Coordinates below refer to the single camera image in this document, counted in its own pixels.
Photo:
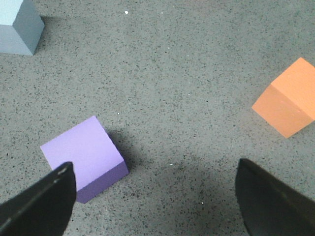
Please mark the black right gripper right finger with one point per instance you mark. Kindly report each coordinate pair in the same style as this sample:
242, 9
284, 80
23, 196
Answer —
269, 207

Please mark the purple foam cube near edge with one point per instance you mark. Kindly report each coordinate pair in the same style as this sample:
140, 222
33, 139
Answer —
96, 161

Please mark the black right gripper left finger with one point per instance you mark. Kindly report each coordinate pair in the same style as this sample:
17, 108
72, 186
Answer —
44, 209

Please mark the light blue foam cube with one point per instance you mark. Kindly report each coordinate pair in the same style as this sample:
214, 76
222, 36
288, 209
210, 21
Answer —
20, 27

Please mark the orange foam cube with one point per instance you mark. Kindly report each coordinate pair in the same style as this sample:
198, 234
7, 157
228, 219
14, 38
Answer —
288, 103

